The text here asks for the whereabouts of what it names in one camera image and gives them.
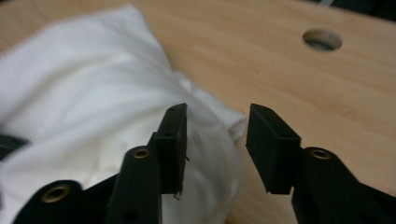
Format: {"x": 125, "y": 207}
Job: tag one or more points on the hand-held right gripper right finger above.
{"x": 274, "y": 149}

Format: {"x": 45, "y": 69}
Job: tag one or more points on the white skirt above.
{"x": 93, "y": 93}

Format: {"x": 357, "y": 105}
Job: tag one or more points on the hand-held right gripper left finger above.
{"x": 171, "y": 155}

